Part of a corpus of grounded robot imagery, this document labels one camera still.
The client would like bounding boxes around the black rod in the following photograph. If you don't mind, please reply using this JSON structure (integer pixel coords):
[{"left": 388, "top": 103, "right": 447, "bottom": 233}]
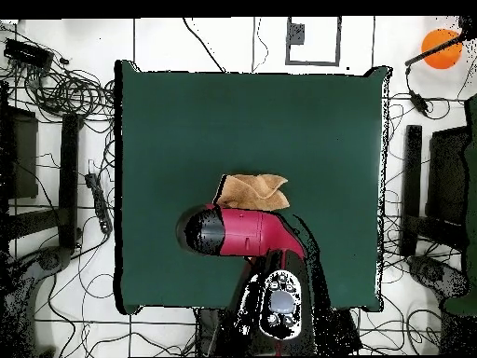
[{"left": 404, "top": 31, "right": 477, "bottom": 67}]

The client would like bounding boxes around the black power strip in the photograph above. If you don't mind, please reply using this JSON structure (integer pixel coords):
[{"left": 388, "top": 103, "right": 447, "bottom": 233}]
[
  {"left": 84, "top": 172, "right": 114, "bottom": 235},
  {"left": 329, "top": 308, "right": 363, "bottom": 355}
]

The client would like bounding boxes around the grey stand base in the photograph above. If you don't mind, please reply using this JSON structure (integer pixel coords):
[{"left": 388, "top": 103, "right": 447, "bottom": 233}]
[
  {"left": 0, "top": 245, "right": 74, "bottom": 357},
  {"left": 406, "top": 255, "right": 471, "bottom": 301}
]

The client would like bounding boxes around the black electronics box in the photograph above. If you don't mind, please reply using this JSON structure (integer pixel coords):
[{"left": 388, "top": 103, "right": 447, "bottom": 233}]
[{"left": 3, "top": 37, "right": 55, "bottom": 70}]

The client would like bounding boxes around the grey square tape outline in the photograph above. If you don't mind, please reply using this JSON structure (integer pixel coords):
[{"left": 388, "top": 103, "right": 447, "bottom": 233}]
[{"left": 285, "top": 16, "right": 342, "bottom": 67}]

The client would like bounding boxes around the tangle of black cables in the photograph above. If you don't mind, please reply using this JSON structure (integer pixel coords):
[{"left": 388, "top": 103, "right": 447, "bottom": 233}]
[{"left": 21, "top": 55, "right": 116, "bottom": 124}]

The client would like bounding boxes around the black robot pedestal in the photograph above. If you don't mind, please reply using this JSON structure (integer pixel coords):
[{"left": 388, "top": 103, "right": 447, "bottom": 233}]
[{"left": 195, "top": 307, "right": 239, "bottom": 357}]

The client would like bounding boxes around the yellow terry towel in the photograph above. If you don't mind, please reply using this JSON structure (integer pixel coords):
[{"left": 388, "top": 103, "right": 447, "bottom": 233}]
[{"left": 215, "top": 172, "right": 291, "bottom": 213}]

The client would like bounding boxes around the black stand bar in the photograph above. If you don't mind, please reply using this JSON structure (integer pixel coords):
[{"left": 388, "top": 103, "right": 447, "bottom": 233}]
[
  {"left": 400, "top": 124, "right": 423, "bottom": 258},
  {"left": 58, "top": 113, "right": 84, "bottom": 250}
]

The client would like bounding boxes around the dark flat panel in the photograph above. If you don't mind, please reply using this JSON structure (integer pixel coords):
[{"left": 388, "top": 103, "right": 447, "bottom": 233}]
[
  {"left": 0, "top": 105, "right": 39, "bottom": 200},
  {"left": 425, "top": 125, "right": 471, "bottom": 225}
]

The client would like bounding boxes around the black power adapter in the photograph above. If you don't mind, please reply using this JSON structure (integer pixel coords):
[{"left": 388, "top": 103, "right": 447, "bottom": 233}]
[{"left": 408, "top": 90, "right": 429, "bottom": 115}]

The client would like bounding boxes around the dark green table cloth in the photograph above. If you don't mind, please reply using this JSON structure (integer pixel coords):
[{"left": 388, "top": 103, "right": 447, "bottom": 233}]
[{"left": 114, "top": 59, "right": 390, "bottom": 316}]

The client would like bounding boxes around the orange ball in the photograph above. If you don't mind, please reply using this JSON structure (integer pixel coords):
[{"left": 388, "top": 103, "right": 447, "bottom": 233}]
[{"left": 420, "top": 28, "right": 464, "bottom": 71}]

